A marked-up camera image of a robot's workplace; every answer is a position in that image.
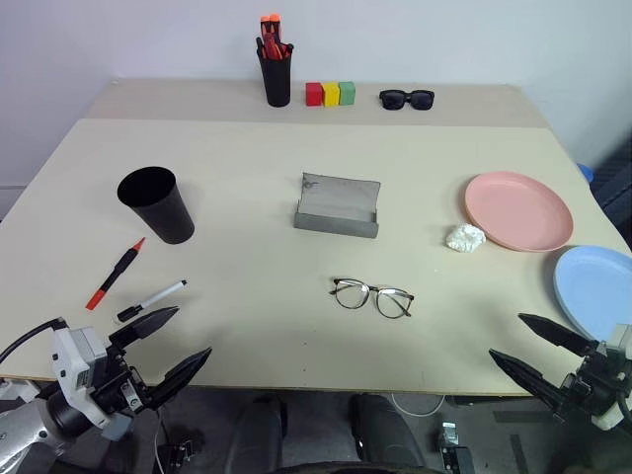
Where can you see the empty black plastic cup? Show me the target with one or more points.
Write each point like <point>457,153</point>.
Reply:
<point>163,217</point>

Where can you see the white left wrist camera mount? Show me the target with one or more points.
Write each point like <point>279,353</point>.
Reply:
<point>74,365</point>

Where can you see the black chair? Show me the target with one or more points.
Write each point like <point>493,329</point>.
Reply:
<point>614,192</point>

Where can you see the grey open glasses case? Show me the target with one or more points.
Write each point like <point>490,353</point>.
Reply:
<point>336,202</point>

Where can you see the black device on floor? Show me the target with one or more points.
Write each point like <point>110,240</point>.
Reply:
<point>451,444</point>

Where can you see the white marker with black cap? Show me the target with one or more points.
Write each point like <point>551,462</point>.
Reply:
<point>158,296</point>

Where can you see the blue round plate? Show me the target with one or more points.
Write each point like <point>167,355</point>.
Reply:
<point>592,281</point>

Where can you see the white crumpled tissue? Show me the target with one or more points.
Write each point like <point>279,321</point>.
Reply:
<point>465,238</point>

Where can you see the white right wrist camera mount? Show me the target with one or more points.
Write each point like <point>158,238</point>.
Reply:
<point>623,340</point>

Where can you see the green cube block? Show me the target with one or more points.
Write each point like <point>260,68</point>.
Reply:
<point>347,94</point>

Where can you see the blue plastic object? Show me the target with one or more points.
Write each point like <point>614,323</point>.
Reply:
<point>586,173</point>

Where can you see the black pen holder cup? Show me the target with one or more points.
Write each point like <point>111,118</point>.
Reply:
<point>276,84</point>

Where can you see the tortoise frame eyeglasses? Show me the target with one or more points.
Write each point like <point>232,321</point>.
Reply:
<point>371,289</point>

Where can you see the red cube block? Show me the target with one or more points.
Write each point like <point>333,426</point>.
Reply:
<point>313,95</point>

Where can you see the black clip on floor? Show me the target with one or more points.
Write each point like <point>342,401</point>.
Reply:
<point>180,448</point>

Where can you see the red marker in holder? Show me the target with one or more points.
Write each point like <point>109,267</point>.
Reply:
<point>274,51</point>

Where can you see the pink round plate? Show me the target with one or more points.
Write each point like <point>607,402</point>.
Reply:
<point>518,210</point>

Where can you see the orange highlighter pen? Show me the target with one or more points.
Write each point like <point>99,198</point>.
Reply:
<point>266,27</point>
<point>277,27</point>

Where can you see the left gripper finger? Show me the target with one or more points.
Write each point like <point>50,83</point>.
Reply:
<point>148,322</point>
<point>178,377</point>

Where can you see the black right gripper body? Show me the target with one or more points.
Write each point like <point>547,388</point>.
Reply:
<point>592,390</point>

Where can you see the red and black marker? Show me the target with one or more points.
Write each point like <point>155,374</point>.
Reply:
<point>114,274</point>

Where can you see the black capped marker in holder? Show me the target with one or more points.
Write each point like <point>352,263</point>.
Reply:
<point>260,47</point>
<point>289,48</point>

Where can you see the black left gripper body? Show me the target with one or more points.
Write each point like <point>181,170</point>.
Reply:
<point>116,382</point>

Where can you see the black sunglasses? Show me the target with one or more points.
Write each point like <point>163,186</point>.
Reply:
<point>393,101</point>

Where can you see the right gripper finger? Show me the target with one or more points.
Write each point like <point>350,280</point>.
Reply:
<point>533,382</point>
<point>558,333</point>

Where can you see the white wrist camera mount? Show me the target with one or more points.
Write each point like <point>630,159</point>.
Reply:
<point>623,340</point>
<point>74,365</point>

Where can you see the yellow cube block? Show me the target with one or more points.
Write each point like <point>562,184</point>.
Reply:
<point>331,95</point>

